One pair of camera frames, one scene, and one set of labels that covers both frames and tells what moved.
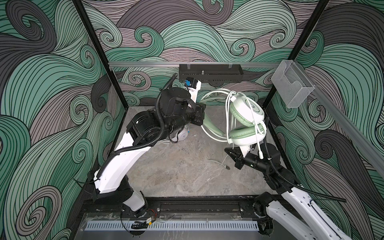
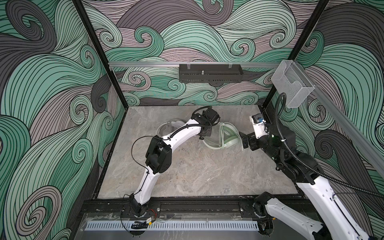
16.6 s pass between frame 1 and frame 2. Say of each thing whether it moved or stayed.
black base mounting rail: stayed
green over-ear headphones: moved
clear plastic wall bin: stayed
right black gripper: moved
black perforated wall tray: stayed
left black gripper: moved
